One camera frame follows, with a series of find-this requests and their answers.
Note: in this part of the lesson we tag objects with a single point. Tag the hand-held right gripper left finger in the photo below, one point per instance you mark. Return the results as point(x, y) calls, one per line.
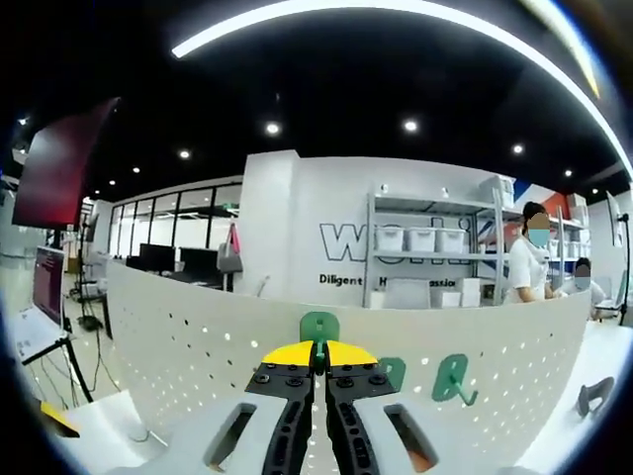
point(284, 383)

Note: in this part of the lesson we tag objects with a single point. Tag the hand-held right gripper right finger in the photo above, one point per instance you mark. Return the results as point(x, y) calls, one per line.
point(356, 383)

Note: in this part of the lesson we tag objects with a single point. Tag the green hook assembly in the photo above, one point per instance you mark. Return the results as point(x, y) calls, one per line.
point(450, 378)
point(395, 373)
point(319, 326)

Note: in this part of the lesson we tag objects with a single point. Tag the white perforated mounting plate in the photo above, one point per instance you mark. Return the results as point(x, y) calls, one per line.
point(222, 316)

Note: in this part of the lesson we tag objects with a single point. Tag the black laptop stand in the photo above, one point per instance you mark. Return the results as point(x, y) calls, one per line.
point(79, 376)

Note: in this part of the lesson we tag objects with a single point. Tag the white carton box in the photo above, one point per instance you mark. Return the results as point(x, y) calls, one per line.
point(400, 294)

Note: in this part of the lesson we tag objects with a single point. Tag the open laptop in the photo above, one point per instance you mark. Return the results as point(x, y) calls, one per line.
point(47, 282)

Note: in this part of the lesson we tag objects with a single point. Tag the white storage bin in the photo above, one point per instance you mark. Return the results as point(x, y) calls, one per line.
point(450, 241)
point(390, 240)
point(420, 241)

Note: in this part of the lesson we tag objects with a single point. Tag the black desk monitor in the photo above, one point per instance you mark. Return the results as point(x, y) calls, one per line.
point(198, 262)
point(157, 257)

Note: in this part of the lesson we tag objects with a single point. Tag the black screen stand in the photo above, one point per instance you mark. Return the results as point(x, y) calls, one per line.
point(81, 267)

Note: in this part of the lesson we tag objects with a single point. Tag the grey metal shelf rack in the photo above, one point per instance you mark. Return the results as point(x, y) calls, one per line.
point(420, 200)

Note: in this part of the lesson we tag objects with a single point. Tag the large dark red screen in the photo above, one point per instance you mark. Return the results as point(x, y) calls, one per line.
point(59, 168)

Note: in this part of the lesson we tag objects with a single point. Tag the round ceiling spotlights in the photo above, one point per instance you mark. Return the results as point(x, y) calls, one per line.
point(410, 125)

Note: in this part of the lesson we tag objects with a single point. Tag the black tripod stand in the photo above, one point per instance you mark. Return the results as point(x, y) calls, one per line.
point(625, 257)

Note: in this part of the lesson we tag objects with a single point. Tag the long ceiling light strip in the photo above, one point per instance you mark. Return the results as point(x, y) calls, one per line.
point(222, 32)

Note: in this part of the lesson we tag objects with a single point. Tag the short ceiling light strip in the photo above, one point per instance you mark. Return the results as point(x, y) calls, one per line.
point(569, 39)

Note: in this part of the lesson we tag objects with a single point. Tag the dark grey curved bracket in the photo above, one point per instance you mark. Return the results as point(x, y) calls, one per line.
point(596, 396)

